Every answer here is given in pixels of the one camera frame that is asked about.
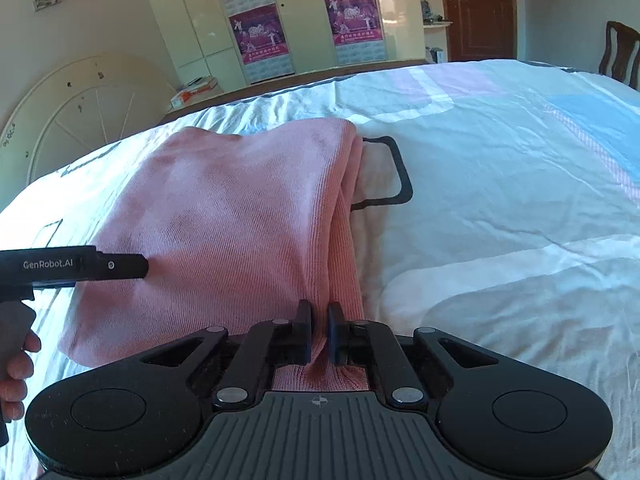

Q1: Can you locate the cream wardrobe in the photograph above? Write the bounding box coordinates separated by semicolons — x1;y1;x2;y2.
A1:
136;0;426;94

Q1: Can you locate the dark wooden chair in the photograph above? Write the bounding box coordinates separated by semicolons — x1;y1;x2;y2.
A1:
599;20;640;87

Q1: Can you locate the pink knit sweater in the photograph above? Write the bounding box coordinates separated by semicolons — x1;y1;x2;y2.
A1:
57;116;374;394

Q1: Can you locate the cream corner shelf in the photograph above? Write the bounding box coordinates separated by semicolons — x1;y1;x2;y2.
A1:
414;0;454;64

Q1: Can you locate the brown wooden door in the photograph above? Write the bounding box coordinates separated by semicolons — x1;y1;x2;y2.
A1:
437;0;517;64

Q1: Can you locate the white round headboard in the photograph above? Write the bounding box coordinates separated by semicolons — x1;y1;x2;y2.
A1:
0;55;174;211

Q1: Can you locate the pastel patchwork bed sheet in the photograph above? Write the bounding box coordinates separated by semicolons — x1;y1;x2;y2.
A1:
0;59;640;480

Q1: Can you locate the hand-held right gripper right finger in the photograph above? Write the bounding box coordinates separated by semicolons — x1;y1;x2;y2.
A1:
327;302;502;409

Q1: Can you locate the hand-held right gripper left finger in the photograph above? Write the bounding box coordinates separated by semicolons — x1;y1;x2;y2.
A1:
136;299;314;409

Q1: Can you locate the person's left hand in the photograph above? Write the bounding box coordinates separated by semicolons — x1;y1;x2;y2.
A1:
0;331;42;424

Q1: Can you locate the orange flat box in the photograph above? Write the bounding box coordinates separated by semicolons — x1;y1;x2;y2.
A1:
170;76;219;108

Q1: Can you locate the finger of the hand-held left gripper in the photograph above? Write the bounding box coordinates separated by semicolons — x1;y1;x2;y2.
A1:
97;253;150;280

